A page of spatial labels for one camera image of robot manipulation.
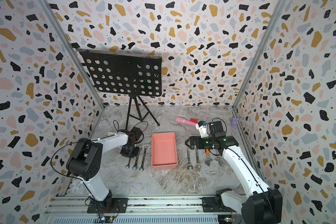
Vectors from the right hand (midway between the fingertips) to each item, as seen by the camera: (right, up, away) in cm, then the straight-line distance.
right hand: (192, 142), depth 78 cm
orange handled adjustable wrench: (+11, -15, +13) cm, 23 cm away
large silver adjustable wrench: (+9, -3, -24) cm, 26 cm away
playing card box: (-57, +3, +24) cm, 62 cm away
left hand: (-38, -11, +14) cm, 42 cm away
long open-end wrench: (-1, -17, +11) cm, 20 cm away
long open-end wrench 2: (+5, -16, +9) cm, 19 cm away
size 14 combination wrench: (-34, -16, +10) cm, 39 cm away
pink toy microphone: (-4, +12, +31) cm, 33 cm away
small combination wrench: (-40, -16, +11) cm, 44 cm away
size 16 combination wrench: (-31, -17, +9) cm, 36 cm away
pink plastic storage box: (-18, -9, +17) cm, 26 cm away
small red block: (+5, +12, +35) cm, 37 cm away
